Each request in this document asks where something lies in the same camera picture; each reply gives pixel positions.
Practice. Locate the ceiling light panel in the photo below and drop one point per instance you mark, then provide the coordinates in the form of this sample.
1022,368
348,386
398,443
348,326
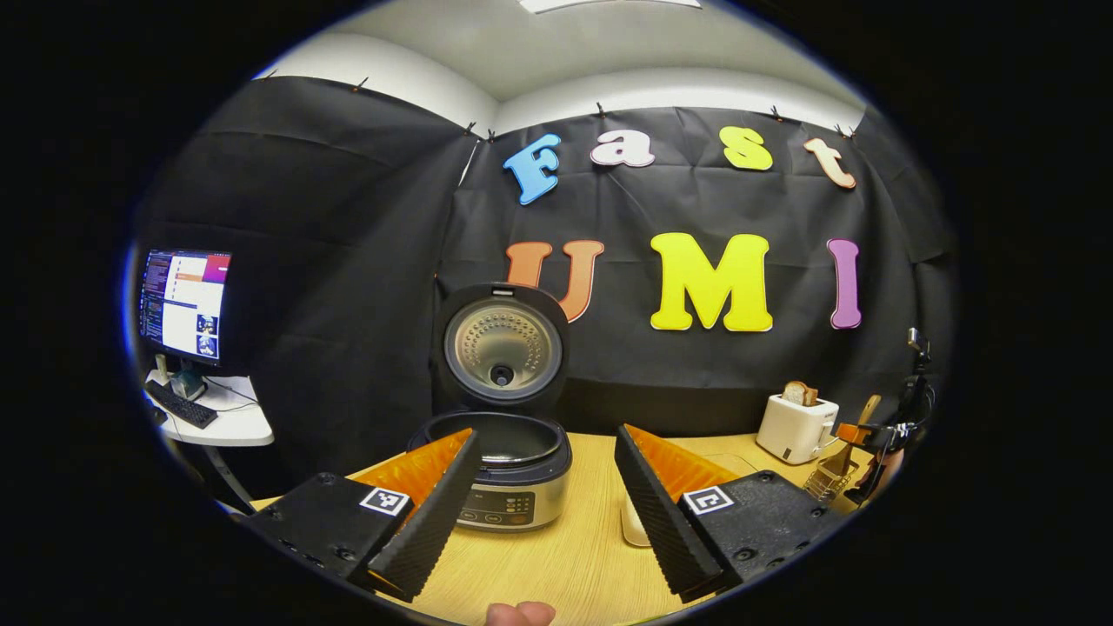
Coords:
609,4

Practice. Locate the grey silver rice cooker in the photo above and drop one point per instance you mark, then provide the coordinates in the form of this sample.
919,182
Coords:
504,348

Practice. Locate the black keyboard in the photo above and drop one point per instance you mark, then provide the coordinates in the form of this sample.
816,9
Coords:
183,407

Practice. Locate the brown bread slice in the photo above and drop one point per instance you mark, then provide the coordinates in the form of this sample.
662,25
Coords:
793,393
810,397

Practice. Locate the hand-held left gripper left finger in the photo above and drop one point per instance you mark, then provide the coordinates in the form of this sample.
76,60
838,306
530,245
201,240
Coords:
426,530

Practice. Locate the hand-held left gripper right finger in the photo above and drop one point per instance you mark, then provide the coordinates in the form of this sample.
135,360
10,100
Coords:
665,522

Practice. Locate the black backdrop cloth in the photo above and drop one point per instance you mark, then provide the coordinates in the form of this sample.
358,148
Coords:
348,304

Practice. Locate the computer monitor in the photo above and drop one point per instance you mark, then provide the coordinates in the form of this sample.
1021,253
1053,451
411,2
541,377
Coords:
187,304

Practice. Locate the white side table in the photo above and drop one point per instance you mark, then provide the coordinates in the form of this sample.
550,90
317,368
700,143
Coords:
239,426

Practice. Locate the small green desk object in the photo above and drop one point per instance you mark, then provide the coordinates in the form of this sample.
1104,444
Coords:
187,384

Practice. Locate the white toaster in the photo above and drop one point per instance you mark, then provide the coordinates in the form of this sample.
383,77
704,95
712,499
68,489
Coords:
791,430

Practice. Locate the wooden spoon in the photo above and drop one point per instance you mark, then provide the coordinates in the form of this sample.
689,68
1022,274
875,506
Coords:
861,417

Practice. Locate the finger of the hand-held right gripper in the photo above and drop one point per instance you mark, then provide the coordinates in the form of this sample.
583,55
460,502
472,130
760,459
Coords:
876,435

